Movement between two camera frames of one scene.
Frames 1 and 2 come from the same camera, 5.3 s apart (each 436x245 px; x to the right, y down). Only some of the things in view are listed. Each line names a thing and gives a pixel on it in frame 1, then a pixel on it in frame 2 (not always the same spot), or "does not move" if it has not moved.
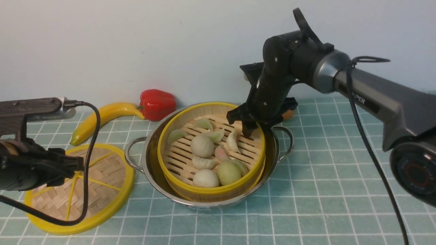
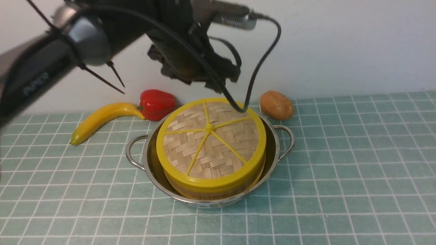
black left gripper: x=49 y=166 → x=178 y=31
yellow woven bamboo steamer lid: x=111 y=179 → x=204 y=144
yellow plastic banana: x=90 y=124 does not move
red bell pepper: x=156 y=104 does not move
